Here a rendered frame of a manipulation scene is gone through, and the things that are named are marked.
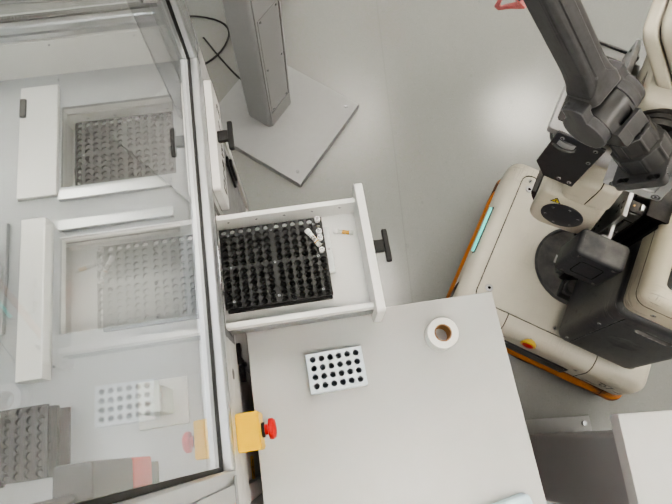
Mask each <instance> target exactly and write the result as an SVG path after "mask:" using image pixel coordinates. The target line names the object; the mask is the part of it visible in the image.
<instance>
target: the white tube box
mask: <svg viewBox="0 0 672 504"><path fill-rule="evenodd" d="M305 357H306V364H307V370H308V377H309V384H310V390H311V395H317V394H322V393H328V392H334V391H340V390H345V389H351V388H357V387H363V386H367V385H368V380H367V375H366V370H365V364H364V359H363V353H362V348H361V346H355V347H349V348H343V349H337V350H331V351H325V352H319V353H313V354H307V355H305Z"/></svg>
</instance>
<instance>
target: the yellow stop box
mask: <svg viewBox="0 0 672 504"><path fill-rule="evenodd" d="M262 417H263V416H262V413H261V412H258V411H250V412H244V413H238V414H236V415H235V424H236V435H237V446H238V452H239V453H247V452H253V451H259V450H264V449H265V447H266V444H265V437H266V435H265V429H264V424H265V422H263V418H262Z"/></svg>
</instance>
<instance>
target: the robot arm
mask: <svg viewBox="0 0 672 504"><path fill-rule="evenodd" d="M523 1H524V3H525V5H526V7H527V9H528V11H529V12H530V14H531V16H532V18H533V20H534V22H535V24H536V26H537V28H538V29H539V31H540V33H541V35H542V37H543V39H544V41H545V43H546V45H547V46H548V48H549V50H550V52H551V54H552V56H553V58H554V60H555V61H556V63H557V65H558V67H559V69H560V71H561V73H562V76H563V79H564V82H565V85H566V93H567V95H568V97H569V101H568V102H567V103H566V104H565V105H564V107H563V108H562V109H561V110H562V111H563V113H564V115H565V117H566V118H565V119H564V120H563V125H564V127H565V129H566V130H567V132H568V133H569V134H570V135H571V136H573V137H574V138H575V139H576V140H578V141H579V142H581V143H583V144H585V145H587V146H589V147H593V148H602V147H603V146H604V145H605V144H608V146H609V147H610V148H611V150H612V153H611V154H610V155H611V157H612V158H613V159H614V161H615V162H616V163H617V165H618V167H617V170H616V172H615V175H614V178H613V181H612V185H613V186H614V187H615V188H616V190H617V191H626V190H636V189H645V188H654V187H662V186H665V185H667V184H668V182H669V180H670V177H671V174H672V131H669V132H666V130H664V129H662V127H661V126H659V125H657V124H655V122H653V121H652V119H651V118H650V116H649V115H648V114H647V115H645V114H644V113H643V111H642V110H641V108H637V107H638V106H639V105H640V103H641V101H642V99H643V98H644V97H645V89H644V87H643V85H642V84H641V83H640V82H639V81H638V80H637V79H636V78H635V77H634V76H632V75H631V74H629V73H628V70H627V68H626V66H625V63H623V62H621V61H618V60H615V59H608V58H607V57H606V55H605V53H604V51H603V49H602V47H601V45H600V42H599V40H598V38H597V35H596V33H595V31H594V29H593V26H592V24H591V22H590V19H589V17H588V15H587V13H586V10H585V8H584V6H583V3H582V1H581V0H523Z"/></svg>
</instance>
